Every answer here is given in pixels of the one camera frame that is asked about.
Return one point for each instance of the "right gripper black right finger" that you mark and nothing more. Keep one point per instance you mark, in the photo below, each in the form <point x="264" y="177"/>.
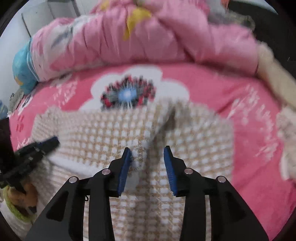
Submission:
<point x="230" y="216"/>

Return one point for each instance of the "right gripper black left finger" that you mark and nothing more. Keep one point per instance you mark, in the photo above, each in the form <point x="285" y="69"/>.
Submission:
<point x="63" y="217"/>

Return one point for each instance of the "beige houndstooth knit cardigan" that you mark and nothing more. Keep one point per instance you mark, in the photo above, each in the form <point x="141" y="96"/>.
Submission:
<point x="143" y="148"/>

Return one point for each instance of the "person left hand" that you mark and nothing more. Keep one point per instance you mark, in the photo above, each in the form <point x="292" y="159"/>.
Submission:
<point x="29" y="199"/>

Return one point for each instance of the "pink floral bed blanket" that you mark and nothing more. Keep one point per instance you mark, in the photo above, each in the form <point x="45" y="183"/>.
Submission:
<point x="249" y="155"/>

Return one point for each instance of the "pink cartoon print duvet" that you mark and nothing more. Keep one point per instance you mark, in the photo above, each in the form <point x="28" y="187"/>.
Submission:
<point x="120" y="32"/>

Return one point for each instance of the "black upholstered headboard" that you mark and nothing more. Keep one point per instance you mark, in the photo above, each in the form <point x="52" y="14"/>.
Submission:
<point x="271" y="29"/>

